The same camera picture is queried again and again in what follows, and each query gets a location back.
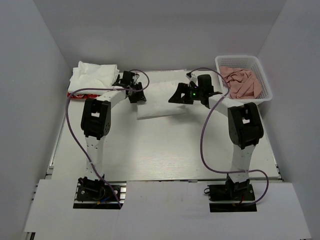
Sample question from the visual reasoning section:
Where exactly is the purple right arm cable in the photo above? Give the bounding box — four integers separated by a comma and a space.
185, 66, 270, 206

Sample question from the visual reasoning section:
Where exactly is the white printed t-shirt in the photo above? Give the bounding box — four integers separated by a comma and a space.
137, 80, 187, 120

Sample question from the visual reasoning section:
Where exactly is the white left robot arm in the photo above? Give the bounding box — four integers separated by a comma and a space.
80, 71, 147, 181

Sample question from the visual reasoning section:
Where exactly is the red patterned folded t-shirt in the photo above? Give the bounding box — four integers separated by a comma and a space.
71, 92, 100, 99

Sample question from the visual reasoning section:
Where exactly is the white plastic basket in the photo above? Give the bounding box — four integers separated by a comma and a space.
215, 55, 273, 105

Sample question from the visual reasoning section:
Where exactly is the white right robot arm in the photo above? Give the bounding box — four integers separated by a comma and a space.
168, 72, 264, 200

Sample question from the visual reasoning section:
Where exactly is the white folded t-shirt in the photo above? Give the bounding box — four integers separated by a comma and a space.
68, 61, 120, 93

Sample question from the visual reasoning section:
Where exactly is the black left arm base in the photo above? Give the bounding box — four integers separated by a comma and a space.
73, 177, 127, 210

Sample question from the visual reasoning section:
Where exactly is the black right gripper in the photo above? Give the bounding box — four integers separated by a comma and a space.
168, 82, 203, 105

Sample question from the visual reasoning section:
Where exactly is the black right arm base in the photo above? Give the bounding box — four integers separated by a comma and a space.
203, 180, 257, 213

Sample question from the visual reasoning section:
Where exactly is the pink t-shirt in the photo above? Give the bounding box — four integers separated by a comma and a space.
219, 66, 263, 99

